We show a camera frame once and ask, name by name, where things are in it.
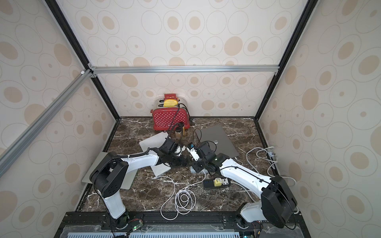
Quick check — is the white charging cable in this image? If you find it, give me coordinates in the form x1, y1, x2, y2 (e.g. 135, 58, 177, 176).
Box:
153, 172, 206, 221

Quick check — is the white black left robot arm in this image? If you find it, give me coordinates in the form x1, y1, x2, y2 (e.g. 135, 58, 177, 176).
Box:
89, 139, 190, 222

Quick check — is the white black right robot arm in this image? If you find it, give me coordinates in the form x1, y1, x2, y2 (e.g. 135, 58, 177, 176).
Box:
187, 142, 297, 228

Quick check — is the white laptop centre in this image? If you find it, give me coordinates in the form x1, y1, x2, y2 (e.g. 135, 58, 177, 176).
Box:
140, 132, 171, 177

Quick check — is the yellow charger adapter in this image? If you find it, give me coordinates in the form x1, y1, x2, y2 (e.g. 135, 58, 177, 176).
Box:
213, 178, 223, 187

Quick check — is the dark grey laptop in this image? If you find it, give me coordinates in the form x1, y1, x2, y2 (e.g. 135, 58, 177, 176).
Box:
195, 125, 239, 158

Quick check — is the silver laptop left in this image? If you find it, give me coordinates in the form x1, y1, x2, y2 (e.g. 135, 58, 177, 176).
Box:
81, 151, 138, 190

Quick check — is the light blue power strip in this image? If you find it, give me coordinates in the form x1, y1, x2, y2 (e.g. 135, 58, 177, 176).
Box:
190, 167, 208, 174

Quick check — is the small brown spice jar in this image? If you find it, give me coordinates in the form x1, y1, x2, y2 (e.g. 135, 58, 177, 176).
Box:
175, 122, 186, 141

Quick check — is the black power strip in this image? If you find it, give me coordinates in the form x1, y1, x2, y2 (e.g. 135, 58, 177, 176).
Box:
203, 177, 231, 190

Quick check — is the red polka dot toaster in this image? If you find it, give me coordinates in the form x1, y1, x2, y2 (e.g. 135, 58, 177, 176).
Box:
150, 93, 190, 131

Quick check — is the silver aluminium horizontal bar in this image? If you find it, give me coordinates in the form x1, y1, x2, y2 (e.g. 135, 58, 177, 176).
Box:
91, 65, 279, 74

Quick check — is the silver aluminium diagonal bar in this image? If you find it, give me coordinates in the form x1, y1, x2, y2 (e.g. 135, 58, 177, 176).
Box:
1, 69, 91, 176

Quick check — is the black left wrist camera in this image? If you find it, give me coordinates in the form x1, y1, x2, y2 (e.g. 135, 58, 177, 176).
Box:
159, 138, 179, 154

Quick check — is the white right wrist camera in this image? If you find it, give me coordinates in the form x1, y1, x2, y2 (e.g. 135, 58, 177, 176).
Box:
187, 143, 199, 161

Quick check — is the white cable bundle right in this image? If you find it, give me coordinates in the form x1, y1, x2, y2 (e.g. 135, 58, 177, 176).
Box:
245, 146, 298, 214

